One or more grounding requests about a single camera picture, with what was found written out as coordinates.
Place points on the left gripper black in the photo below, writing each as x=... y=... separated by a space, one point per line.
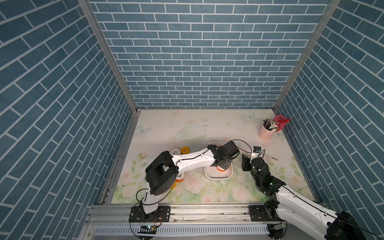
x=226 y=165

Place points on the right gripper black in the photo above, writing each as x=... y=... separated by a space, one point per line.
x=245 y=162

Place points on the white plastic storage box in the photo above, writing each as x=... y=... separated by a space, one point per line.
x=213 y=174

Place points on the orange white sealing tape roll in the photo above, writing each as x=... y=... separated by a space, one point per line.
x=175 y=151

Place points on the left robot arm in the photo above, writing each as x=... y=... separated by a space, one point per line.
x=163 y=171

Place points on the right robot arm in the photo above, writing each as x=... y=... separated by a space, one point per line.
x=286 y=204

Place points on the small yellow tape roll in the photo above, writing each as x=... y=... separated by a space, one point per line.
x=185 y=150

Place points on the orange white tape roll front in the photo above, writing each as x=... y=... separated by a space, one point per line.
x=180 y=177

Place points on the clear pen on table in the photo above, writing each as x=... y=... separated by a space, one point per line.
x=270 y=158

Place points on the pink metal pen bucket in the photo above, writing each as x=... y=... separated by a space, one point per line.
x=265 y=134

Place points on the pens in bucket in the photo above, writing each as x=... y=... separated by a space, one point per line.
x=270 y=125

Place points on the magenta plastic basket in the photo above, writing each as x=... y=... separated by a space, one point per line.
x=281 y=122

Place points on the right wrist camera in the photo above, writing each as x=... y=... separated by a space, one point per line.
x=257 y=150

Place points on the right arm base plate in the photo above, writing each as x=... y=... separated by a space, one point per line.
x=262 y=213

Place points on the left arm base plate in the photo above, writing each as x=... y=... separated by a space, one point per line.
x=138 y=215

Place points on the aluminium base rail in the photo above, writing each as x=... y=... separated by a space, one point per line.
x=205 y=213

